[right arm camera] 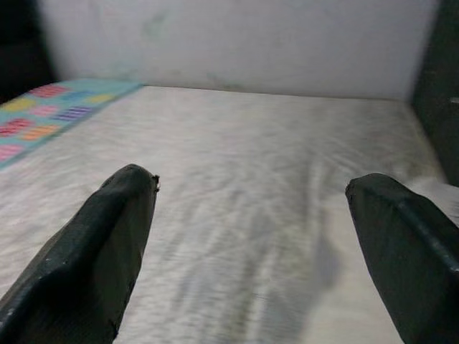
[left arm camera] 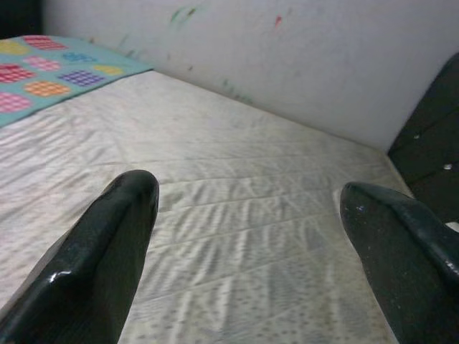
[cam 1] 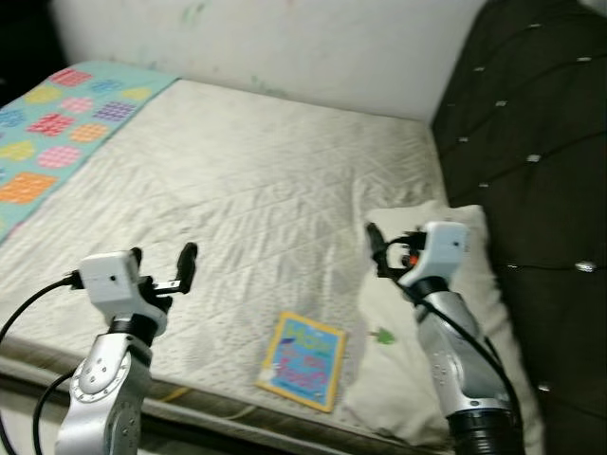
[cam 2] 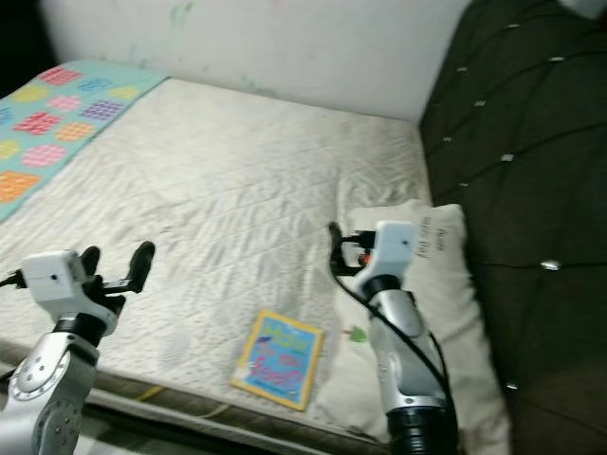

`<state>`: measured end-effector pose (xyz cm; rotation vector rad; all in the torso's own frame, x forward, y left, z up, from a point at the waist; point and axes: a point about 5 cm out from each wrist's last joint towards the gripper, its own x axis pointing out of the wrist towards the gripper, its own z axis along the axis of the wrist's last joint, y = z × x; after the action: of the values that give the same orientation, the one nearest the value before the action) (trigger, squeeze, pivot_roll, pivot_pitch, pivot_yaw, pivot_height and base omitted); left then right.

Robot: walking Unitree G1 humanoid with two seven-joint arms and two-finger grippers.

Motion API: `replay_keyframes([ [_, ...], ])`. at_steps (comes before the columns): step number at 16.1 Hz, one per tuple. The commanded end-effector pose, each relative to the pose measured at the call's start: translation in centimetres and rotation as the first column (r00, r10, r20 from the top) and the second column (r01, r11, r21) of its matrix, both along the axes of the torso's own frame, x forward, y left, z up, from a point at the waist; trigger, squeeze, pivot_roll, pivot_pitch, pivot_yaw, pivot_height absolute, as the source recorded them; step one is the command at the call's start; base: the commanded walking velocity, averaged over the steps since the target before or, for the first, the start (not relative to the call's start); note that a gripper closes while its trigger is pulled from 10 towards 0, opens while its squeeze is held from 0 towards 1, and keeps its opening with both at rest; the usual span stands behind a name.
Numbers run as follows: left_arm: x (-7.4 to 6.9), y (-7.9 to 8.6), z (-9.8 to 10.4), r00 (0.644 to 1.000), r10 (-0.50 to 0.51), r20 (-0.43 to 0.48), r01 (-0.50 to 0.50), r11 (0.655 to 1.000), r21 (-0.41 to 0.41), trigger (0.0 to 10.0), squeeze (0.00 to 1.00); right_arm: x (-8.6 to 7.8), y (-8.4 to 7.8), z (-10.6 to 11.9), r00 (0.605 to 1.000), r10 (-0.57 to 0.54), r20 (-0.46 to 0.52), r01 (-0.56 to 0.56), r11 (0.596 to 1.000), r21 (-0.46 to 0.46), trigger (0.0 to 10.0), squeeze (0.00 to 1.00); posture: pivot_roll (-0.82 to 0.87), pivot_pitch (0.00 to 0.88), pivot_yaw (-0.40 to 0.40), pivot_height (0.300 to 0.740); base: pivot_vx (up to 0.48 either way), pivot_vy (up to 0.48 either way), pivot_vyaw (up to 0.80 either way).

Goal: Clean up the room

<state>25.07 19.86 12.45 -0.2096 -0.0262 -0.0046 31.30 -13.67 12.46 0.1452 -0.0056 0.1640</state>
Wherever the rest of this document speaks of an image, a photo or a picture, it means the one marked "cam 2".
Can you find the dark tufted headboard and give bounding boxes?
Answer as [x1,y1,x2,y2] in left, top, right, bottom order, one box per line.
[417,0,607,455]

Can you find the blue yellow children's book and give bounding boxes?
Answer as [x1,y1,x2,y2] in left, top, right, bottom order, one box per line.
[230,308,325,411]

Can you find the beige quilted mattress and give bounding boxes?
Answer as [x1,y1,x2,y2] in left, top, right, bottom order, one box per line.
[0,76,466,446]

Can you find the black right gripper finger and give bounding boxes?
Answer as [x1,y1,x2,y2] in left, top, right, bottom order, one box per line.
[328,221,350,276]

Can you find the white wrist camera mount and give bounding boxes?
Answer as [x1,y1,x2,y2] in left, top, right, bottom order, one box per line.
[21,249,91,319]
[360,220,420,285]

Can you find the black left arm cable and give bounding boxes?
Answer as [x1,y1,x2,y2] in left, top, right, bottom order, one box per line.
[0,270,28,290]

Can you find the beige pillow with green tree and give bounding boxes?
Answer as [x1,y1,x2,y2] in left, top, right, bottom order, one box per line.
[318,199,513,454]

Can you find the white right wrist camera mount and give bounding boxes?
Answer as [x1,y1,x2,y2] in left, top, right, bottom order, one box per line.
[360,220,420,285]

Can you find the teal blanket with colourful shapes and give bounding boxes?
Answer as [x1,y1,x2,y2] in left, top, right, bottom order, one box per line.
[0,62,170,221]

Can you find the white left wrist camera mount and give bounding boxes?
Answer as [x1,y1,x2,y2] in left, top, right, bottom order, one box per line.
[21,249,91,319]

